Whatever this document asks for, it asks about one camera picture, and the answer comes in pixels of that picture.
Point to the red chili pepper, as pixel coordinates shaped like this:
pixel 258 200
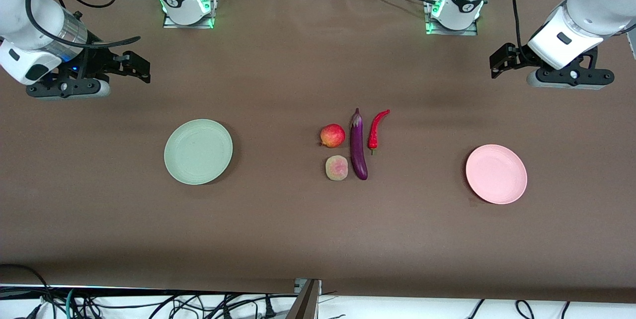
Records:
pixel 372 135

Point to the red apple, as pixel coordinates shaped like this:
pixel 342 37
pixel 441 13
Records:
pixel 333 136

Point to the yellow pink peach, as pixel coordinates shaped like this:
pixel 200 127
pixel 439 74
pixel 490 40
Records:
pixel 337 168

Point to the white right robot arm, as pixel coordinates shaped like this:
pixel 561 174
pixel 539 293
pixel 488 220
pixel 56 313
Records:
pixel 15 6

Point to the light green plate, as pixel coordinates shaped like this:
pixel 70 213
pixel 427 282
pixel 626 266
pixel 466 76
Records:
pixel 198 152

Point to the pink plate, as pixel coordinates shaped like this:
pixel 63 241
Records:
pixel 497 175

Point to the purple eggplant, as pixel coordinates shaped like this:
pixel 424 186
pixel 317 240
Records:
pixel 357 150

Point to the brown table cover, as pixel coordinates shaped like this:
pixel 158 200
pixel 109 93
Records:
pixel 298 234

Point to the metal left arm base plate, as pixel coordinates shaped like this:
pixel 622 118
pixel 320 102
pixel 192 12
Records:
pixel 467 32

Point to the metal post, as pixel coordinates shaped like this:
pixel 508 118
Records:
pixel 305 304

